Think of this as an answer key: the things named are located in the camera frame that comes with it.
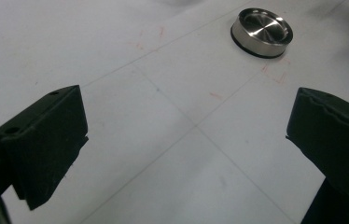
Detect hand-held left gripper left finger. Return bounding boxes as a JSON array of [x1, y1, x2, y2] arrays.
[[0, 84, 90, 212]]

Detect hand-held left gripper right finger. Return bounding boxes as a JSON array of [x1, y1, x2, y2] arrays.
[[285, 87, 349, 203]]

